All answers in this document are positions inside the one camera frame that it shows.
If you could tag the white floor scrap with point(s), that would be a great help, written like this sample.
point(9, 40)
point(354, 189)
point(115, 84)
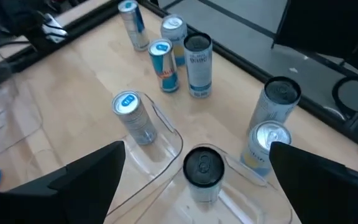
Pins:
point(293, 70)

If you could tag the black folding divider panel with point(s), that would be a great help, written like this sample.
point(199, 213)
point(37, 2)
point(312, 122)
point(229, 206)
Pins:
point(322, 25)

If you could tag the silver can blue label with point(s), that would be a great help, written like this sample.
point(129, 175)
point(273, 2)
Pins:
point(173, 34)

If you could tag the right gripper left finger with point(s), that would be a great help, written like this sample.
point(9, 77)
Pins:
point(73, 199)

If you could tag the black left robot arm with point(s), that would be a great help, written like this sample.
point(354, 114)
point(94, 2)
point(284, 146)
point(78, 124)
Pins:
point(8, 15)

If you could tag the silver blue Red Bull can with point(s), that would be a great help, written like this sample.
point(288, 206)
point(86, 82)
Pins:
point(165, 68)
point(135, 28)
point(132, 118)

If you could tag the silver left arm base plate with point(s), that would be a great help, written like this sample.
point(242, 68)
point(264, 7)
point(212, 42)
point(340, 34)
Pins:
point(54, 29)

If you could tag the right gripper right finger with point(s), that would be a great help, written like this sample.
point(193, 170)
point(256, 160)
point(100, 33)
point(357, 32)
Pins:
point(322, 196)

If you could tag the clear plastic bin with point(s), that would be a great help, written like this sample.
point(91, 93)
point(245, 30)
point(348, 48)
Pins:
point(244, 199)
point(163, 146)
point(11, 124)

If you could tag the white Celsius can black lid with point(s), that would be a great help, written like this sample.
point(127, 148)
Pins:
point(199, 68)
point(272, 105)
point(204, 168)

